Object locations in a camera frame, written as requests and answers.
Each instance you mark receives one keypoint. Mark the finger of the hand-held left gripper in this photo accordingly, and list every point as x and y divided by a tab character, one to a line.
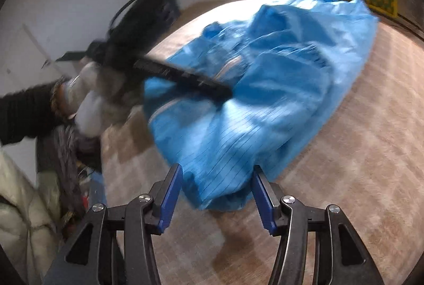
185	79

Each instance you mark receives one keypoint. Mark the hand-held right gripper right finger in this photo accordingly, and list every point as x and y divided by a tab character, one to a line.
265	202

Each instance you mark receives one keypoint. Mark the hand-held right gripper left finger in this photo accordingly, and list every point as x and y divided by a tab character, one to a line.
169	195

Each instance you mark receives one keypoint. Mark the blue pinstriped coat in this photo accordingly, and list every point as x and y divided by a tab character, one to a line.
265	89

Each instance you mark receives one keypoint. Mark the person's left hand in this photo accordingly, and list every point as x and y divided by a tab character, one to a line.
96	106

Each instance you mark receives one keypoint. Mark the blue plastic bag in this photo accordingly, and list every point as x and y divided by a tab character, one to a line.
96	187

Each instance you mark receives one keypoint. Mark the grey black striped pants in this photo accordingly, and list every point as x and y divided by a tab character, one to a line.
66	156

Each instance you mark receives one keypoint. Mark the beige plaid blanket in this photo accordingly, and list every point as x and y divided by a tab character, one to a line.
364	139

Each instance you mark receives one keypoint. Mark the beige quilted jacket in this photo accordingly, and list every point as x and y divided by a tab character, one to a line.
20	212

